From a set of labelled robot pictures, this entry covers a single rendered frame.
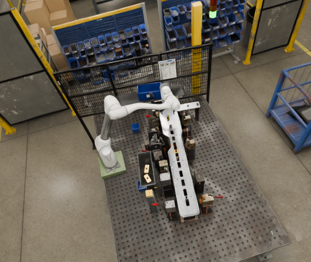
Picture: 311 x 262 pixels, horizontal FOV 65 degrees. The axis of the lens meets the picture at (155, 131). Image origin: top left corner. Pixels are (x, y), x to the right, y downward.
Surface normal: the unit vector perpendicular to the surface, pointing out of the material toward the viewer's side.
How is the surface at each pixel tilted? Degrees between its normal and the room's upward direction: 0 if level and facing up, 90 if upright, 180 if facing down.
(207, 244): 0
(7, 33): 90
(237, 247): 0
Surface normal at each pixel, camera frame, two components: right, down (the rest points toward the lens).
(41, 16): 0.20, 0.76
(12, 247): -0.12, -0.60
